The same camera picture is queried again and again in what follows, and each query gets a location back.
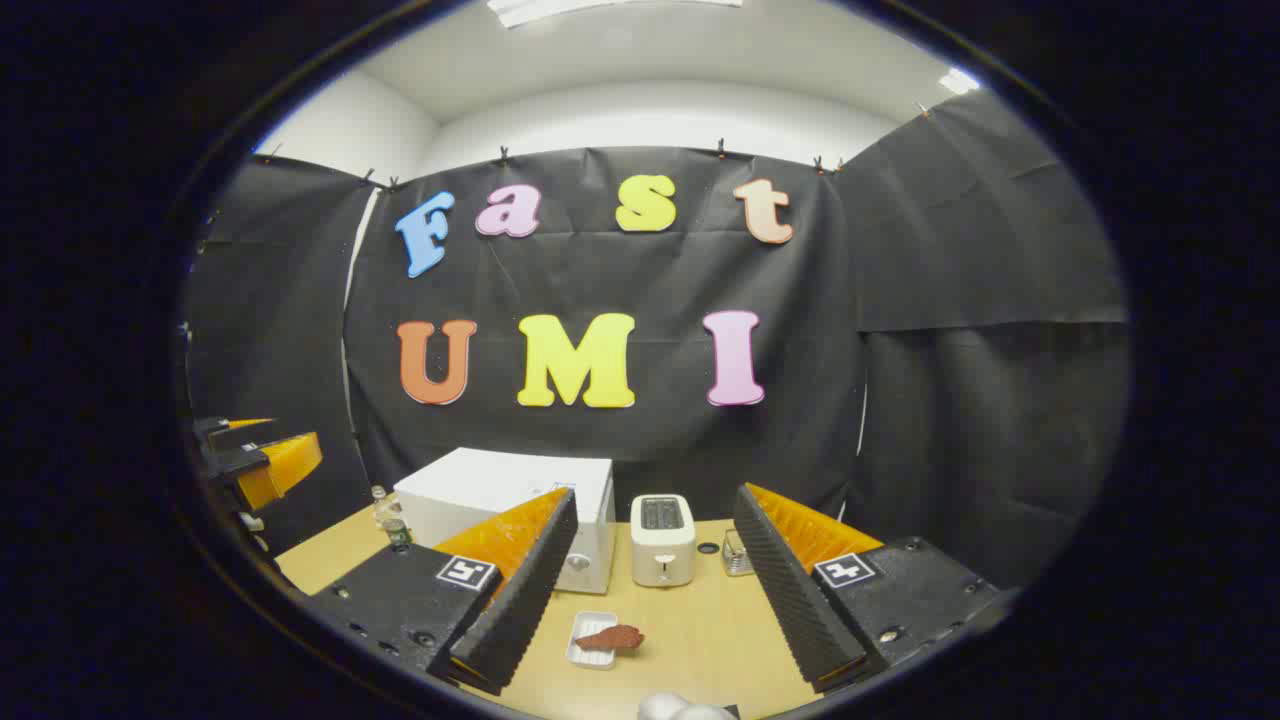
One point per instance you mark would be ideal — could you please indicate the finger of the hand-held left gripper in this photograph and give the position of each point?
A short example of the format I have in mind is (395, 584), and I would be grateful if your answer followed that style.
(225, 432)
(280, 465)

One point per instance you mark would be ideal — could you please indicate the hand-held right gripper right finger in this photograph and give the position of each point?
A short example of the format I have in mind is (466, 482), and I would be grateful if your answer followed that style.
(790, 600)

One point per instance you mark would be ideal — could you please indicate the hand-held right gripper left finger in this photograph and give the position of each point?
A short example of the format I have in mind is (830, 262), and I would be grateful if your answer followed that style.
(520, 600)

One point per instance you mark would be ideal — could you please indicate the red meat piece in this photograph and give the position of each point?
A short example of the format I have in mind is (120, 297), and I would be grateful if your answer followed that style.
(612, 638)

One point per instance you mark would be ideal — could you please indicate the white microwave oven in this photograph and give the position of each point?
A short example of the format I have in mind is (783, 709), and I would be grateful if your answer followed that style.
(480, 490)

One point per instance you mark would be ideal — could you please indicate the white rectangular plate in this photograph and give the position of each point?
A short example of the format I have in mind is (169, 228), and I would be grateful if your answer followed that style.
(588, 659)

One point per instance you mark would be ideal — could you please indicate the clear plastic water bottle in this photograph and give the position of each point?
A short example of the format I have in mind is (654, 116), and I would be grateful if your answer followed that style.
(390, 520)

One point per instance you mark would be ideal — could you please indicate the cream toaster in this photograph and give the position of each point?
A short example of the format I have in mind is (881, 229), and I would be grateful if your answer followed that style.
(662, 550)

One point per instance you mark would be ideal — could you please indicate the ceiling light panel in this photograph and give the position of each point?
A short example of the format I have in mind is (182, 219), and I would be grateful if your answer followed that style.
(958, 81)
(560, 8)

